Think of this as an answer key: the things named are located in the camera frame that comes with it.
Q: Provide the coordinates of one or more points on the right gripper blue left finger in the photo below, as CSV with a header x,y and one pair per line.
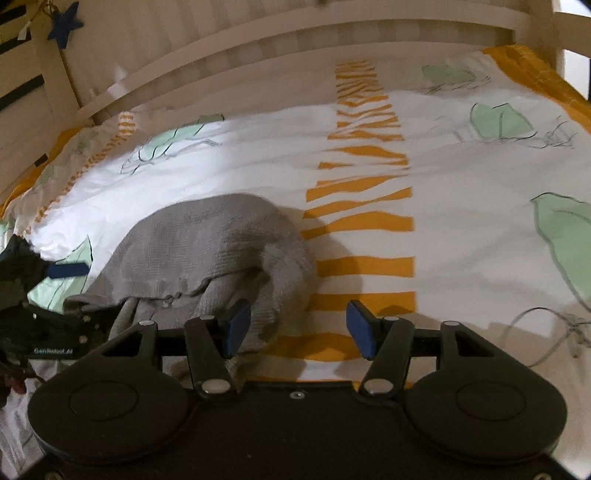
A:
x,y
210,342

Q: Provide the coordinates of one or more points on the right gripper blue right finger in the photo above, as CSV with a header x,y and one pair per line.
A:
x,y
387,344

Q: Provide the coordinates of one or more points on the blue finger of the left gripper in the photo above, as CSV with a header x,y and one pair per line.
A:
x,y
67,270

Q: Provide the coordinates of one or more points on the grey knit sweater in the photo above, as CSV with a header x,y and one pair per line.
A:
x,y
198,258

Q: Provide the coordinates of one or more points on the white leaf-print duvet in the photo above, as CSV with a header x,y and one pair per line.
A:
x,y
455,189

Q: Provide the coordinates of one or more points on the blue star ornament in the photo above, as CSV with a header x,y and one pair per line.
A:
x,y
63,24

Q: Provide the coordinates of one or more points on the white wooden bed frame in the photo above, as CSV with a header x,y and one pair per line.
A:
x,y
131,53

